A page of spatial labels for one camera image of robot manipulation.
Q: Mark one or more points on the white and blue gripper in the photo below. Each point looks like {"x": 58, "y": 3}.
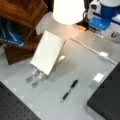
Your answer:
{"x": 110, "y": 29}

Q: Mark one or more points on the black and silver case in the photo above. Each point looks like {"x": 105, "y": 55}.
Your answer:
{"x": 106, "y": 99}

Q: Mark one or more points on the orange object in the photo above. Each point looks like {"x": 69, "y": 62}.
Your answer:
{"x": 81, "y": 28}

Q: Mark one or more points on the white label tag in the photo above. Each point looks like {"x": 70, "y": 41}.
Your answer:
{"x": 99, "y": 77}

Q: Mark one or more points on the white spiral notebook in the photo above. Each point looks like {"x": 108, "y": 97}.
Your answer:
{"x": 47, "y": 52}

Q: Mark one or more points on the black pen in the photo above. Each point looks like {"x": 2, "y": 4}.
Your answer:
{"x": 69, "y": 90}

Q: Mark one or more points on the metal binder clips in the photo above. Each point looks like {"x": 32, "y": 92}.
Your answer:
{"x": 36, "y": 75}

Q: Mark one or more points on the white cable adapter block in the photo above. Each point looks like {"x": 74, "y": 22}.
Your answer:
{"x": 103, "y": 54}

